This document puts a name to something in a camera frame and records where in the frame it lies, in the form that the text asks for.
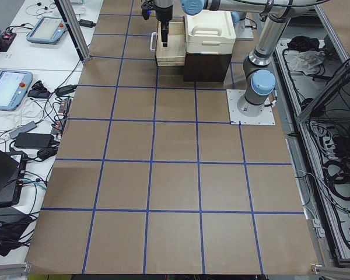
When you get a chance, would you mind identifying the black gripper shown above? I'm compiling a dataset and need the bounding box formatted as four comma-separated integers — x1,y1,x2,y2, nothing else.
153,0,173,47

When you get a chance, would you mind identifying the black laptop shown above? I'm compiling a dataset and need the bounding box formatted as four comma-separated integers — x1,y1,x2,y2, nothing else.
0,150,27,208

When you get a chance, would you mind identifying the dark wooden cabinet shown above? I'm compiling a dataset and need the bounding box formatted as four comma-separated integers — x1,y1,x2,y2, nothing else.
183,53,232,82

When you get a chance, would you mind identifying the light wooden drawer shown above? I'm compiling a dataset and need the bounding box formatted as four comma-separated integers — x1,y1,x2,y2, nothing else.
150,22,186,67

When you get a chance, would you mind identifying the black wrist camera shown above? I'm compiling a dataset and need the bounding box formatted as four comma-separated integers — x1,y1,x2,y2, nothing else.
141,0,154,20

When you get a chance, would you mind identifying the teach pendant tablet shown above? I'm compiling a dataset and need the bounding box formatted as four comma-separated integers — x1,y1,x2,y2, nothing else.
0,69,33,111
26,17,66,44

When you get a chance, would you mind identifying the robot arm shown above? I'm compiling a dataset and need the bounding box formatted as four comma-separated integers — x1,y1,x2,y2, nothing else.
141,0,324,76

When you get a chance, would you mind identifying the aluminium frame post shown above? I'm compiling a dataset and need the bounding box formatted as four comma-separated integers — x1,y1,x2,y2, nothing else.
54,0,90,62

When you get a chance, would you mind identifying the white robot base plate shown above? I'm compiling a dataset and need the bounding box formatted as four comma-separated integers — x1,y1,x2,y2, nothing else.
226,89,275,126

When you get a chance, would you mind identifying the lower teach pendant tablet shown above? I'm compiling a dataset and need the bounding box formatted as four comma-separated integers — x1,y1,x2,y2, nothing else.
0,69,33,111

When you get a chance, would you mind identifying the upper teach pendant tablet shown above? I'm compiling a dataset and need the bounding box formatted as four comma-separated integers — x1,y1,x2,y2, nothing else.
26,17,66,44

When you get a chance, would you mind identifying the black power adapter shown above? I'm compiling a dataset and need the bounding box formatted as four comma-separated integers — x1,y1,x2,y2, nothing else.
14,132,54,149

